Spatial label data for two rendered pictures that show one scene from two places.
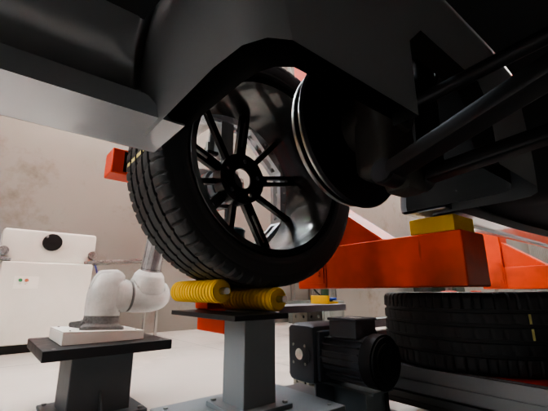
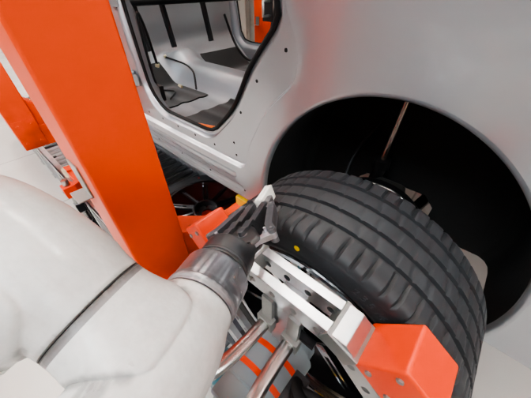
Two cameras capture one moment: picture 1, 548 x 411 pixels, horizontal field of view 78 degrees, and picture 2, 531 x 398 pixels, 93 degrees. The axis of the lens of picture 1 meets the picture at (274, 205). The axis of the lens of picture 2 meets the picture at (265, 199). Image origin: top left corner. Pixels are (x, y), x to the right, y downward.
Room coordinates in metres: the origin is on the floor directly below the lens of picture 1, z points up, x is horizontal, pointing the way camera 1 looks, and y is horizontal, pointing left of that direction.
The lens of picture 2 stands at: (1.19, 0.39, 1.50)
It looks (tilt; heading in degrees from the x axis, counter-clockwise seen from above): 41 degrees down; 260
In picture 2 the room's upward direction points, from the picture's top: straight up
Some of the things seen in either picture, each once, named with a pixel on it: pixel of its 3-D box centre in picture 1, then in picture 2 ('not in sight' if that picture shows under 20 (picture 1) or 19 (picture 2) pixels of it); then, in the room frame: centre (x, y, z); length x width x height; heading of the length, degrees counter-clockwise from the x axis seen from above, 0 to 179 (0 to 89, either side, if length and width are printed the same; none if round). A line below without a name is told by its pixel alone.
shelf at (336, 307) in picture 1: (302, 307); not in sight; (1.68, -0.13, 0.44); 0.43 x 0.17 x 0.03; 129
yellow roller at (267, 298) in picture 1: (249, 298); not in sight; (0.97, 0.07, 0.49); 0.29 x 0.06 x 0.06; 39
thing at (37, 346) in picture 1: (95, 373); not in sight; (1.70, 0.82, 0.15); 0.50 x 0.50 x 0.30; 40
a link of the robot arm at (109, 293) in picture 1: (108, 292); not in sight; (1.71, 0.81, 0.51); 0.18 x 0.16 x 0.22; 135
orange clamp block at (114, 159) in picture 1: (125, 166); not in sight; (0.90, 0.42, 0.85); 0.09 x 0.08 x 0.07; 129
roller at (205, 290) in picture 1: (198, 291); not in sight; (0.95, 0.20, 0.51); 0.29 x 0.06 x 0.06; 39
